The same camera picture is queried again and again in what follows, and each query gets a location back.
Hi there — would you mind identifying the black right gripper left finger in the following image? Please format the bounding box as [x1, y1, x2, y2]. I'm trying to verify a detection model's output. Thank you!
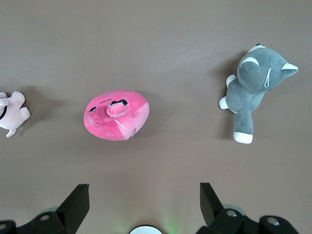
[16, 184, 90, 234]

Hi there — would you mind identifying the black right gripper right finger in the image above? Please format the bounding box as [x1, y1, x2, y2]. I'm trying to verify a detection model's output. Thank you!
[196, 182, 300, 234]

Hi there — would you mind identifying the hot pink blob plush toy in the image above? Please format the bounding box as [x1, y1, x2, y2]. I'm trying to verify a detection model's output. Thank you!
[83, 90, 150, 141]

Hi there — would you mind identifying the light pink pig plush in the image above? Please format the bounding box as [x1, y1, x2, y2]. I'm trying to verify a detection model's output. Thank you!
[0, 91, 31, 137]

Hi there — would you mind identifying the grey white husky plush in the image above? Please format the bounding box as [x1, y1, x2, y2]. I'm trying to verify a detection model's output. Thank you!
[218, 43, 299, 144]

